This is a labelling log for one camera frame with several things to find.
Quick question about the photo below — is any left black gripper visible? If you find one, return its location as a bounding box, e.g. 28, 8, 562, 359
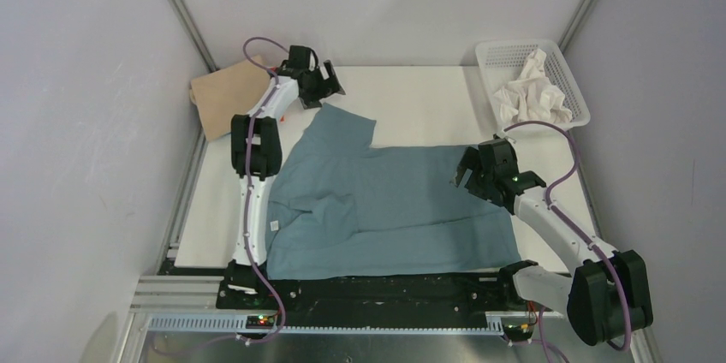
301, 62, 344, 110

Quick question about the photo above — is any grey-blue t-shirt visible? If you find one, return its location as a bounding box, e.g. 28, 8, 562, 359
265, 105, 521, 280

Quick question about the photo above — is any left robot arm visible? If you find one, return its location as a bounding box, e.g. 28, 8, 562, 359
230, 45, 344, 266

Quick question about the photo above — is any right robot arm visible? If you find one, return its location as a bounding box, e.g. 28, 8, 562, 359
452, 138, 654, 346

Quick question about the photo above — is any crumpled white t-shirt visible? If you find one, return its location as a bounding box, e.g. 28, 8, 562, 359
494, 49, 573, 127

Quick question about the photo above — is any folded tan t-shirt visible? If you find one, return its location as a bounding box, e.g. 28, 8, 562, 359
189, 60, 271, 141

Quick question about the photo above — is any white plastic basket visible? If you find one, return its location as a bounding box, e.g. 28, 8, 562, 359
475, 39, 591, 130

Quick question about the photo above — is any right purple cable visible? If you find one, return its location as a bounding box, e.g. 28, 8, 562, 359
502, 121, 634, 363

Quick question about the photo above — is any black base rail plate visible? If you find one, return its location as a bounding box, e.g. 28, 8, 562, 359
216, 266, 538, 330

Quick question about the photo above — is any aluminium frame rail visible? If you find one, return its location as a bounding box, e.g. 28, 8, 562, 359
113, 275, 662, 363

